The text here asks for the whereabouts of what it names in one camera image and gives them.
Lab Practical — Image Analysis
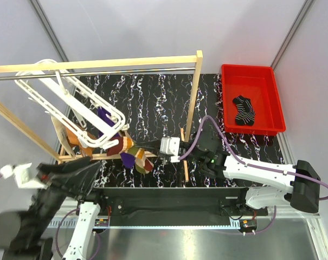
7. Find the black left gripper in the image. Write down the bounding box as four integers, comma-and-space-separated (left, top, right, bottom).
29, 154, 101, 236

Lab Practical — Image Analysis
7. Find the beige argyle sock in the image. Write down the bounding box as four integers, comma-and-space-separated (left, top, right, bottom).
134, 147, 153, 174

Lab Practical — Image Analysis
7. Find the purple sock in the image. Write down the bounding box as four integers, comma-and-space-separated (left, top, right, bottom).
97, 107, 135, 168

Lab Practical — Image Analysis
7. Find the brown orange striped sock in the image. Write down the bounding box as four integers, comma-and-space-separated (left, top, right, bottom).
107, 136, 139, 156

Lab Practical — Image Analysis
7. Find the white plastic clip hanger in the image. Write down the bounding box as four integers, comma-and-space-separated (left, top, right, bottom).
14, 69, 126, 150

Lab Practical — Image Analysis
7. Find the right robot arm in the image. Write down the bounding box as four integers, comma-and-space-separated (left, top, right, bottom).
137, 131, 320, 215

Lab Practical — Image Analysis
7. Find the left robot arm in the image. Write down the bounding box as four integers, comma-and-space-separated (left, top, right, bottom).
0, 157, 107, 259

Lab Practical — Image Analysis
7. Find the black marble pattern mat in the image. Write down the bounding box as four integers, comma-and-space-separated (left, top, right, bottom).
81, 74, 284, 188

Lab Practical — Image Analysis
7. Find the black striped sock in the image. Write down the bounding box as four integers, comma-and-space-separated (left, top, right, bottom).
233, 95, 255, 126

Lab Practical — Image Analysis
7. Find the red plastic bin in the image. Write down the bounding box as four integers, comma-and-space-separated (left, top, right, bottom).
221, 64, 286, 136

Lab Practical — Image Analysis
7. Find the metal hanging rod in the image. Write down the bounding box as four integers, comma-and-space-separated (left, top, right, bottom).
0, 67, 195, 81

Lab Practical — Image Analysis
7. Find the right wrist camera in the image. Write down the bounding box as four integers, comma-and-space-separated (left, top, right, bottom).
159, 137, 181, 165

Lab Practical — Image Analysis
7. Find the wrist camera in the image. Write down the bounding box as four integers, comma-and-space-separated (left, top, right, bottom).
0, 162, 48, 189
159, 137, 181, 165

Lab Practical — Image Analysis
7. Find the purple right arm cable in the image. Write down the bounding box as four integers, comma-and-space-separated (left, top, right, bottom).
178, 115, 328, 235

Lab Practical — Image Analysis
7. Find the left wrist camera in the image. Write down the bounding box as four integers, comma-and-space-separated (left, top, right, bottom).
0, 162, 48, 189

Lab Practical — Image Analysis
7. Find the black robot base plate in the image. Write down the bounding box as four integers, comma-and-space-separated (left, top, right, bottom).
102, 187, 268, 229

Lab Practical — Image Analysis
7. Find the wooden clothes rack frame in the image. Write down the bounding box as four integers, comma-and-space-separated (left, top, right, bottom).
0, 50, 204, 184

